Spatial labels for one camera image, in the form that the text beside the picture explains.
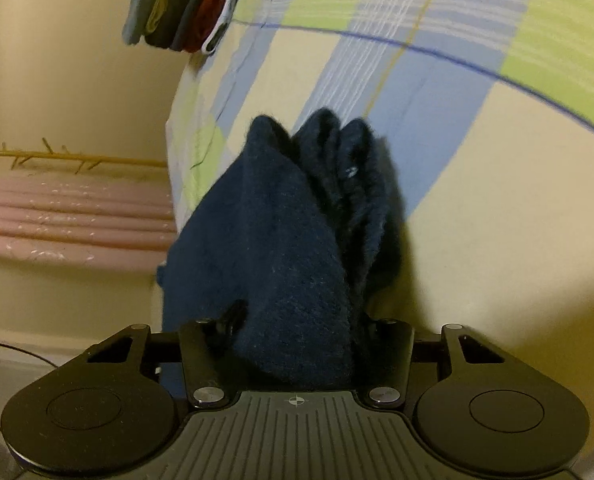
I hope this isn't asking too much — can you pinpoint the dark folded garment yellow print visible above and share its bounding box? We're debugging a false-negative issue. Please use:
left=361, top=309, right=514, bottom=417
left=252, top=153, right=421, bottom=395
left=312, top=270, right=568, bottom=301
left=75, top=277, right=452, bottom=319
left=144, top=0, right=203, bottom=48

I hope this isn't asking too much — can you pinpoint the stack of folded clothes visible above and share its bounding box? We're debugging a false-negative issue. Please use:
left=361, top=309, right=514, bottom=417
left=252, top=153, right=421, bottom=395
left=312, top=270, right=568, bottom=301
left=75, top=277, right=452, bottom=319
left=172, top=0, right=230, bottom=53

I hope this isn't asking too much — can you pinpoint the checkered bed sheet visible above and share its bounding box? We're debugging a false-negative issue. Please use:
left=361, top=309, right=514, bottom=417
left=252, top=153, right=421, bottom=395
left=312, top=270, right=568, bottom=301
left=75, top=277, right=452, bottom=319
left=166, top=0, right=594, bottom=341

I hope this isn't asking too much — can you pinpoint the white folded garment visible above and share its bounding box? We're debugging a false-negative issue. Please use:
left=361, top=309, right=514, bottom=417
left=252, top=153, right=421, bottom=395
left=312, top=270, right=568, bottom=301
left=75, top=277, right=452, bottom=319
left=202, top=0, right=253, bottom=57

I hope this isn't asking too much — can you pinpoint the pink patterned mat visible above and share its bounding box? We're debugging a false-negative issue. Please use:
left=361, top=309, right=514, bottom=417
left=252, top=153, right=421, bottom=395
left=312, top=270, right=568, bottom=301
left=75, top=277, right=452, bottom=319
left=0, top=175, right=179, bottom=267

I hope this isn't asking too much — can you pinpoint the black cable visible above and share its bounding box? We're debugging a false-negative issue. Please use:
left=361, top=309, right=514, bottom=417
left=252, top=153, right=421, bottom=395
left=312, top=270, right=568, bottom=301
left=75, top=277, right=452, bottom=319
left=0, top=337, right=60, bottom=368

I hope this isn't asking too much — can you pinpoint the red folded garment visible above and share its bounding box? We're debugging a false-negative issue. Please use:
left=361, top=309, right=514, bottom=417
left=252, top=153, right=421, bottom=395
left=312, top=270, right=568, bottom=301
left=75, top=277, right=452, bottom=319
left=189, top=0, right=238, bottom=53

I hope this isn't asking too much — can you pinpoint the wooden rack stick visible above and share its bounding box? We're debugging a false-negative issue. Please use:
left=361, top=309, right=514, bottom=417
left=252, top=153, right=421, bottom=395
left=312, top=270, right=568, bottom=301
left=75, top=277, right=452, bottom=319
left=0, top=135, right=169, bottom=175

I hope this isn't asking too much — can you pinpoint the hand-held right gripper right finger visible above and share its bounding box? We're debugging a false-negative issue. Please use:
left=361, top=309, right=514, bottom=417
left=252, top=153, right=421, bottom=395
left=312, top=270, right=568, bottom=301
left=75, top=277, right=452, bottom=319
left=359, top=317, right=508, bottom=408

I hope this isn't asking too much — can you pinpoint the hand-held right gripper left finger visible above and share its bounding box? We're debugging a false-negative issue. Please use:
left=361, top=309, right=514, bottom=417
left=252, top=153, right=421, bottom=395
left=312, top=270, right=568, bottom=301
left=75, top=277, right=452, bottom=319
left=87, top=300, right=250, bottom=408

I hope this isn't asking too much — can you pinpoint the grey folded garment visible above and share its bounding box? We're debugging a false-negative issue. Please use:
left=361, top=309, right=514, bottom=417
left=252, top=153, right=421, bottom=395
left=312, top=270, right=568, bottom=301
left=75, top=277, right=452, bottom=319
left=122, top=0, right=178, bottom=46

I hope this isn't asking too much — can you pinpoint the dark blue sweater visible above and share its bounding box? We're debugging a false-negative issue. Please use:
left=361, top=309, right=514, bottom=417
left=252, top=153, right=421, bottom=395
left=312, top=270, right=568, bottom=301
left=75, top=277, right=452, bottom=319
left=156, top=107, right=407, bottom=393

